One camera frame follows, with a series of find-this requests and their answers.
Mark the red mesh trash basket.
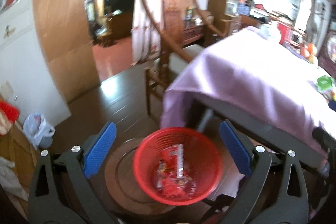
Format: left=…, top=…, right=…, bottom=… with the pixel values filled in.
left=133, top=127, right=223, bottom=206

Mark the round wooden stool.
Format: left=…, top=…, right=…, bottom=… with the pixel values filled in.
left=104, top=138, right=175, bottom=218

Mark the white plastic bag bin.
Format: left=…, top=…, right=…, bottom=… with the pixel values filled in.
left=23, top=113, right=55, bottom=149

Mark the wooden cabinet at left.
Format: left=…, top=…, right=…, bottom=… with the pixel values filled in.
left=1, top=122, right=37, bottom=218

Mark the red cloth on cabinet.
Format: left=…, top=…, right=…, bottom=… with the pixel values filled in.
left=0, top=101, right=20, bottom=123

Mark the white wrapper in basket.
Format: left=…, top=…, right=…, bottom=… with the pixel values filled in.
left=176, top=144, right=184, bottom=178

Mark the purple tablecloth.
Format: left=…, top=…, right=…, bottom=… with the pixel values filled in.
left=160, top=27, right=335, bottom=153

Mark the floral pink curtain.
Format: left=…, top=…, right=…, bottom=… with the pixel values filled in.
left=131, top=0, right=163, bottom=64

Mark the wooden armchair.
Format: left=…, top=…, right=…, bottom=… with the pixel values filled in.
left=141, top=0, right=225, bottom=115

